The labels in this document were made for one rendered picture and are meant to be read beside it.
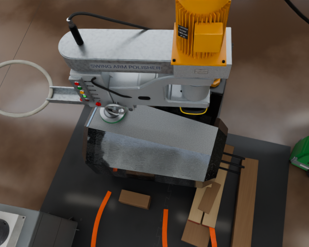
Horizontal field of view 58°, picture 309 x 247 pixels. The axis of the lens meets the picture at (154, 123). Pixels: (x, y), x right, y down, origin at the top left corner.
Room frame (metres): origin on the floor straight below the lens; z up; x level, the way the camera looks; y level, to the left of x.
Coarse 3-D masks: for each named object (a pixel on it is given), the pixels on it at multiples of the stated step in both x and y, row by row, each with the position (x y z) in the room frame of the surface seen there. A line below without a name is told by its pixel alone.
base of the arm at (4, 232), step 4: (0, 220) 0.42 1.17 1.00; (4, 220) 0.42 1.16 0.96; (0, 224) 0.38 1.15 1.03; (4, 224) 0.39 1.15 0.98; (0, 228) 0.36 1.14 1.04; (4, 228) 0.36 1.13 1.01; (8, 228) 0.36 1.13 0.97; (0, 232) 0.33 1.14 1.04; (4, 232) 0.33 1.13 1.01; (8, 232) 0.33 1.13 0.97; (0, 236) 0.31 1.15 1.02; (4, 236) 0.31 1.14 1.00; (0, 240) 0.29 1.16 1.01; (4, 240) 0.29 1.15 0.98; (0, 244) 0.27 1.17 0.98
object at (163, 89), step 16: (112, 80) 1.07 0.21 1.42; (128, 80) 1.04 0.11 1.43; (144, 80) 0.99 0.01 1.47; (160, 80) 0.93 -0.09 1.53; (176, 80) 0.90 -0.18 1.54; (192, 80) 0.87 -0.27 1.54; (208, 80) 0.85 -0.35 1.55; (112, 96) 1.02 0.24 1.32; (128, 96) 0.99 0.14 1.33; (144, 96) 0.96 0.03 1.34; (160, 96) 0.93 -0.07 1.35; (176, 96) 0.94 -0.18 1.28; (208, 96) 0.90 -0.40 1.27
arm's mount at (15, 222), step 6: (0, 216) 0.46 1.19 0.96; (6, 216) 0.45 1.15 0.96; (12, 216) 0.44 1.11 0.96; (18, 216) 0.43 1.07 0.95; (24, 216) 0.45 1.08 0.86; (12, 222) 0.40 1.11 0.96; (18, 222) 0.40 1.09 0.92; (12, 228) 0.36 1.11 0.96; (18, 228) 0.36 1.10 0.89; (12, 234) 0.32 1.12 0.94; (18, 234) 0.33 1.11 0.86; (6, 240) 0.29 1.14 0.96; (12, 240) 0.29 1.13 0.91; (0, 246) 0.26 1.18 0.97; (6, 246) 0.25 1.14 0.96; (12, 246) 0.25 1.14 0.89
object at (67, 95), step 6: (54, 90) 1.31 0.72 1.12; (60, 90) 1.30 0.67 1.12; (66, 90) 1.28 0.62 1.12; (72, 90) 1.27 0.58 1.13; (54, 96) 1.26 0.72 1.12; (60, 96) 1.25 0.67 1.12; (66, 96) 1.24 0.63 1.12; (72, 96) 1.23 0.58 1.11; (78, 96) 1.21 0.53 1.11; (54, 102) 1.20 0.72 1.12; (60, 102) 1.18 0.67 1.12; (66, 102) 1.17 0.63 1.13; (72, 102) 1.16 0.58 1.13; (78, 102) 1.14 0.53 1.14; (84, 102) 1.13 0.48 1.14
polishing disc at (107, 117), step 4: (104, 108) 1.18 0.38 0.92; (100, 112) 1.15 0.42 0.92; (104, 112) 1.14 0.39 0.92; (104, 116) 1.10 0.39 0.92; (108, 116) 1.10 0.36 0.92; (112, 116) 1.09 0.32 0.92; (116, 116) 1.08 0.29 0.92; (120, 116) 1.07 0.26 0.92; (104, 120) 1.07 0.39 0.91; (108, 120) 1.06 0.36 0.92; (112, 120) 1.05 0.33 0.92; (116, 120) 1.05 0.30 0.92
